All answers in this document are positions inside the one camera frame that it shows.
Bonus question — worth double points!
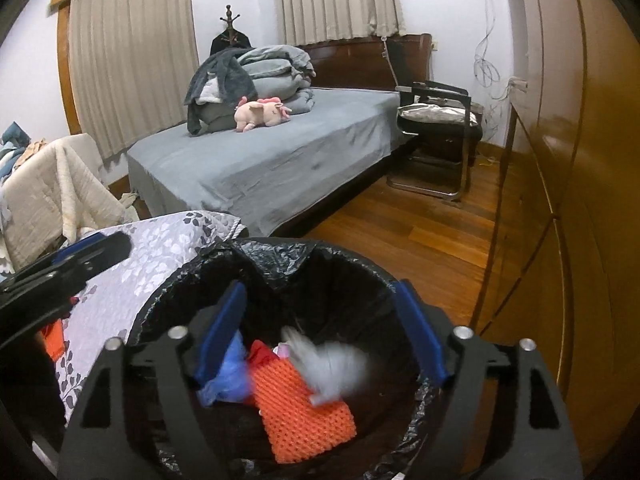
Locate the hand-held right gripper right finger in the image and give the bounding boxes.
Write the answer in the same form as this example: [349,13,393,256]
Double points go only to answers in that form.
[392,279,586,480]

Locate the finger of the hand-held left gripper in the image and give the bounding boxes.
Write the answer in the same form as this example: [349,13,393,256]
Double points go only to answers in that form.
[0,231,134,311]

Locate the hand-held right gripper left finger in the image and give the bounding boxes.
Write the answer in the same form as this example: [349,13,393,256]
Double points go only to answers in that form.
[59,280,248,480]

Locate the red cloth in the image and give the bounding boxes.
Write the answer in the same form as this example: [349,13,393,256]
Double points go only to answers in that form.
[248,340,281,369]

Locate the blue plastic wrapper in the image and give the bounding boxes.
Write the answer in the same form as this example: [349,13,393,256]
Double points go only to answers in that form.
[200,332,256,409]

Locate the white fluffy wad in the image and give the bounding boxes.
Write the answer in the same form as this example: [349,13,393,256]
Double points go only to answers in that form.
[280,325,369,406]

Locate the black bag-lined bin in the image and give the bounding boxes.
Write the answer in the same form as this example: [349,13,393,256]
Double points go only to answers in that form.
[125,237,454,480]

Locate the orange knitted cloth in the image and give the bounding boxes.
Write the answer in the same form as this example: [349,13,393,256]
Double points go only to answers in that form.
[248,350,359,466]

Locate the grey floral mattress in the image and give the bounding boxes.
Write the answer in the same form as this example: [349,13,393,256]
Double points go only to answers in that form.
[10,210,249,429]

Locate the small orange piece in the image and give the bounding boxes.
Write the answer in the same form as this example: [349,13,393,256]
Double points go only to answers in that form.
[42,321,67,362]

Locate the beige quilt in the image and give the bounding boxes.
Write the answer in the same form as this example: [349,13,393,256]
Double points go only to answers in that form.
[0,132,141,272]

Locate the blue and white cloth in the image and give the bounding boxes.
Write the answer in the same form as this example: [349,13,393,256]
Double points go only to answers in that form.
[0,121,27,182]

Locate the grey bed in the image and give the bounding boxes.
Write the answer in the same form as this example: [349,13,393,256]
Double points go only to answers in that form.
[125,86,419,239]

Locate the wide beige curtain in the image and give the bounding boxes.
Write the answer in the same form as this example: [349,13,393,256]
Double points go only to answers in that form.
[67,0,199,161]

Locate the pink plush toy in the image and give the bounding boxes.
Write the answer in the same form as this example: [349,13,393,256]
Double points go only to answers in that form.
[234,96,292,134]

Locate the dark grey fleece blanket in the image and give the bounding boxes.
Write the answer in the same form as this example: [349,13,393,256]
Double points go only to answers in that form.
[186,50,259,137]

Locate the grey chair cushion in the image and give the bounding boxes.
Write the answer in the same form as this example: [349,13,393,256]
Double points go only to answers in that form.
[398,102,469,126]

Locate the wooden wardrobe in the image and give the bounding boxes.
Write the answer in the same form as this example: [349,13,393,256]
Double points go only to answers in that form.
[470,0,640,467]

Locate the folded grey duvet pile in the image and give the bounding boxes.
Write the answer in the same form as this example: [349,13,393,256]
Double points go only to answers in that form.
[237,44,317,115]

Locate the wooden coat rack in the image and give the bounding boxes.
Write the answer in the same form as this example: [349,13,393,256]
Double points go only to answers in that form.
[210,4,254,56]

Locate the dark wooden headboard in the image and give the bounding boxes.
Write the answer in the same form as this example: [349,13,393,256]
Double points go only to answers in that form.
[300,33,434,94]

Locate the black metal-frame chair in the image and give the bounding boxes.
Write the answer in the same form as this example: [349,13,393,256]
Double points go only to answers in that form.
[386,80,485,203]

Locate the wooden window frame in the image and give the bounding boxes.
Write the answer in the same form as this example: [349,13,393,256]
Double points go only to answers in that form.
[50,0,205,136]

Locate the hanging wall cables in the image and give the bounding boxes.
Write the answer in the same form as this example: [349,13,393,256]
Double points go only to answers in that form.
[472,0,507,144]

